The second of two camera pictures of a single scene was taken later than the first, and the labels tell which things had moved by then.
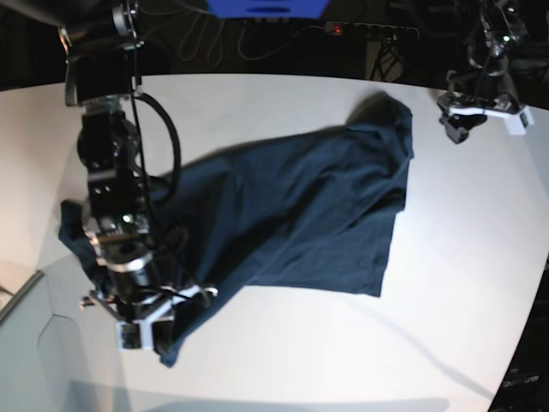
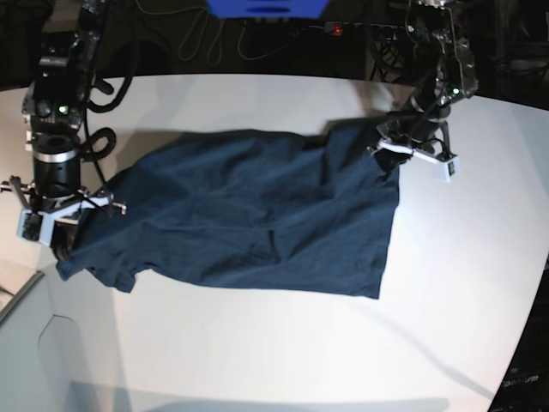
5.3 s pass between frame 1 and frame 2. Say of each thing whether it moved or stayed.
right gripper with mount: moved
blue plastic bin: stayed
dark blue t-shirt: moved
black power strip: stayed
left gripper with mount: moved
